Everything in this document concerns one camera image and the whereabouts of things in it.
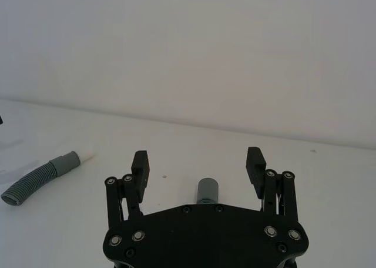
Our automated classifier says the white tube end piece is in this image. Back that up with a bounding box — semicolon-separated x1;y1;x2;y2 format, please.
76;144;95;165

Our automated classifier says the grey corrugated hose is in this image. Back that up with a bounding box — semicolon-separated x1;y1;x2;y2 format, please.
197;177;221;206
0;150;80;207

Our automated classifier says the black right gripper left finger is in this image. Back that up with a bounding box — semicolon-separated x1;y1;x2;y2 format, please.
103;150;152;223

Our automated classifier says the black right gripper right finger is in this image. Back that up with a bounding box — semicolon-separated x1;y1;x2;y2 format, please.
244;146;301;223

